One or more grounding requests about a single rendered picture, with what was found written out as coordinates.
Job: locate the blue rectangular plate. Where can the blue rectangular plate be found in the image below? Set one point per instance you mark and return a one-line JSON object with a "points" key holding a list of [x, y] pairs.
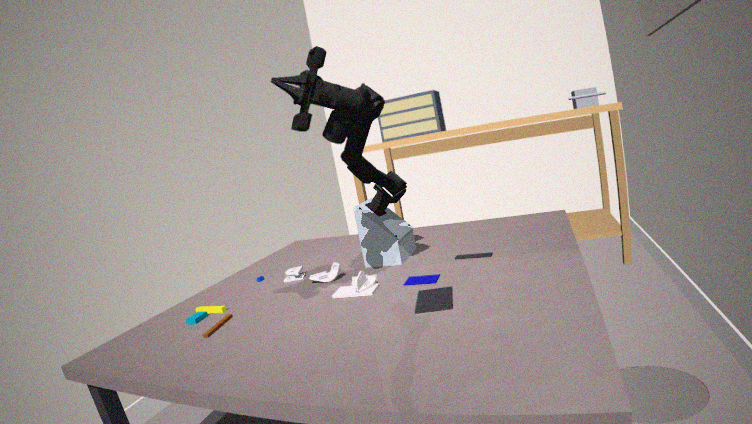
{"points": [[425, 279]]}

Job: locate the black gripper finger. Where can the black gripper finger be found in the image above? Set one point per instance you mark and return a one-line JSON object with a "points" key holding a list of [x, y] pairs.
{"points": [[295, 80], [295, 92]]}

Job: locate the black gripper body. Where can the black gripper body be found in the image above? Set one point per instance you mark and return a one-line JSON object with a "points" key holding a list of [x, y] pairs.
{"points": [[320, 92]]}

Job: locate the yellow rectangular block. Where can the yellow rectangular block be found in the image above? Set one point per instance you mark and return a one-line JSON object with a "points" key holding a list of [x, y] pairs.
{"points": [[214, 309]]}

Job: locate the orange long bar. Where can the orange long bar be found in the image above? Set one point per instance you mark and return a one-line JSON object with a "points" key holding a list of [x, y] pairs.
{"points": [[217, 326]]}

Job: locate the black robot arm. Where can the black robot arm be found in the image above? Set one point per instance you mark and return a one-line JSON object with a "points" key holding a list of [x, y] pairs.
{"points": [[352, 120]]}

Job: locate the cyan rectangular block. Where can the cyan rectangular block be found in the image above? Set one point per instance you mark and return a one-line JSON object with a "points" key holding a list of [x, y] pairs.
{"points": [[198, 316]]}

